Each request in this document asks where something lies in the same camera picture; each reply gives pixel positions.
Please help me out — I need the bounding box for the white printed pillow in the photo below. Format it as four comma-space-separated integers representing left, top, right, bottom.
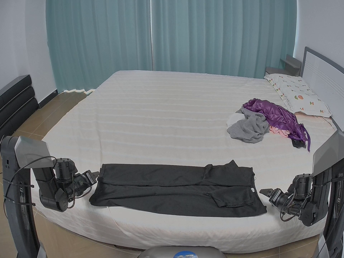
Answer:
264, 74, 333, 118

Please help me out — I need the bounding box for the grey bedside table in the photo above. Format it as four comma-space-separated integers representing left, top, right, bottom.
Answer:
266, 54, 302, 77

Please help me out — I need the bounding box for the grey knit garment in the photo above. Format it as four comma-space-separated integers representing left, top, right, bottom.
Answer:
227, 113, 270, 144

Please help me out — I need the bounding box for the purple satin garment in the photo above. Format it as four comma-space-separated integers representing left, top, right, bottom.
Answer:
243, 98, 312, 152

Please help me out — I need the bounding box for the black chest of drawers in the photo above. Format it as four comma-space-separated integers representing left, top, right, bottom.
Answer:
0, 75, 38, 142

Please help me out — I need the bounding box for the black cable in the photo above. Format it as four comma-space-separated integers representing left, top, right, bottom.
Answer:
3, 156, 58, 217

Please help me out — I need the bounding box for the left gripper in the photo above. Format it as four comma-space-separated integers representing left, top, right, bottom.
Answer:
76, 172, 98, 194

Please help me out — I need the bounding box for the blue-green curtain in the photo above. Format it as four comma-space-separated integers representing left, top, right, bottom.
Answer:
45, 0, 154, 93
150, 0, 298, 78

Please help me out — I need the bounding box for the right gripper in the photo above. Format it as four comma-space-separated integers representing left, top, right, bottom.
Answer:
269, 190, 292, 212

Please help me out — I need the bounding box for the white garment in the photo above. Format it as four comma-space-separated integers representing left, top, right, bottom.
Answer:
226, 113, 249, 130

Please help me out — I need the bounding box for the black T-shirt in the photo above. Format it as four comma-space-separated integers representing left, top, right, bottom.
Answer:
89, 160, 268, 218

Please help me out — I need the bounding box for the bed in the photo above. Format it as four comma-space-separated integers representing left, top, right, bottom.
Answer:
28, 47, 344, 254

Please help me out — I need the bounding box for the pink garment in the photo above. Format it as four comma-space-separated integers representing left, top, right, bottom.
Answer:
269, 125, 292, 138

